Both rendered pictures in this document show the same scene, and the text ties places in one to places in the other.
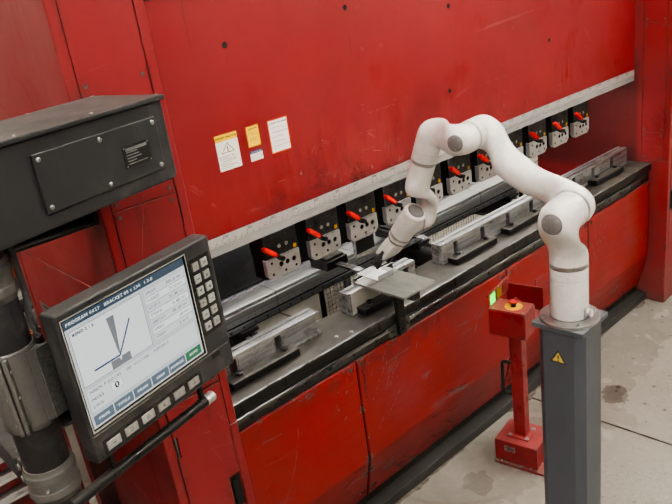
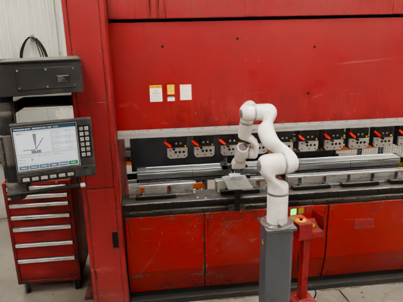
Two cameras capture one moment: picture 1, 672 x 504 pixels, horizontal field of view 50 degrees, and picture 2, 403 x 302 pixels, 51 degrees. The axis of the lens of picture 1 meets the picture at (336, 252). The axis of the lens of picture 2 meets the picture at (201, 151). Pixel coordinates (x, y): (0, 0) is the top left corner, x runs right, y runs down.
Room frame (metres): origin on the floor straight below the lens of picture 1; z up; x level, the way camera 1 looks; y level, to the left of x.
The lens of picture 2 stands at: (-0.04, -1.58, 2.11)
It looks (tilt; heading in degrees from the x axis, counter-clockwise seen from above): 17 degrees down; 33
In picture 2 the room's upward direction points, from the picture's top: 1 degrees counter-clockwise
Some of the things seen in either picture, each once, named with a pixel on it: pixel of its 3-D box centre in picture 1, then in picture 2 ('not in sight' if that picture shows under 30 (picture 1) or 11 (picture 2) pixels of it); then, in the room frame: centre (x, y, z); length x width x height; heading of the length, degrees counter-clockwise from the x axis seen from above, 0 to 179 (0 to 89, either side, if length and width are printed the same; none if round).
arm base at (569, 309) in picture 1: (569, 291); (277, 208); (2.05, -0.72, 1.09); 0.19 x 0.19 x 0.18
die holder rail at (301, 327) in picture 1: (263, 348); (162, 189); (2.29, 0.31, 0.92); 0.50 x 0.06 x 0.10; 130
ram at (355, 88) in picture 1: (455, 56); (319, 75); (3.05, -0.61, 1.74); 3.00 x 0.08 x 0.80; 130
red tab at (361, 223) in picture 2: (545, 281); (364, 223); (3.17, -1.00, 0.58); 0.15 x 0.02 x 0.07; 130
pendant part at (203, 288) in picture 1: (140, 338); (54, 148); (1.50, 0.48, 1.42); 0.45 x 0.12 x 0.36; 144
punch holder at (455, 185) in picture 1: (452, 172); (306, 139); (3.00, -0.56, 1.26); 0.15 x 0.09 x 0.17; 130
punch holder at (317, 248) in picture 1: (317, 232); (203, 144); (2.49, 0.06, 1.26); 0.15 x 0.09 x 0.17; 130
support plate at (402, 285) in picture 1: (394, 282); (237, 182); (2.52, -0.21, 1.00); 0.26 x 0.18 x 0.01; 40
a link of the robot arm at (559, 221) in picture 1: (563, 233); (273, 174); (2.03, -0.70, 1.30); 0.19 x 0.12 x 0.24; 138
